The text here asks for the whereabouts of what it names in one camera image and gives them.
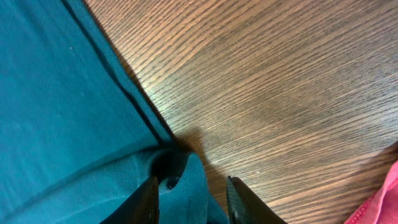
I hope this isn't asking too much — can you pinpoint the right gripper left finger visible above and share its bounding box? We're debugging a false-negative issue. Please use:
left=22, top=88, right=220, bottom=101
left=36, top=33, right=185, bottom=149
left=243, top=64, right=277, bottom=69
left=101, top=176, right=159, bottom=224

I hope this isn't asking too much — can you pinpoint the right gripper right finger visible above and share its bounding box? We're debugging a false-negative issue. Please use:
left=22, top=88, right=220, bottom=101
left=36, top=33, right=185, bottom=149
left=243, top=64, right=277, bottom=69
left=226, top=176, right=287, bottom=224

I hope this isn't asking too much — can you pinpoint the blue polo shirt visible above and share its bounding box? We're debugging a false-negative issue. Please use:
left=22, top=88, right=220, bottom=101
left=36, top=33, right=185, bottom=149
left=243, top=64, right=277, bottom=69
left=1, top=1, right=228, bottom=223

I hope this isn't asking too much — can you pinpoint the red and white jersey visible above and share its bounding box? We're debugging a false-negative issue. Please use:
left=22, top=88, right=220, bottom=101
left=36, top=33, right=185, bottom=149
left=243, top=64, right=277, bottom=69
left=345, top=162, right=397, bottom=224

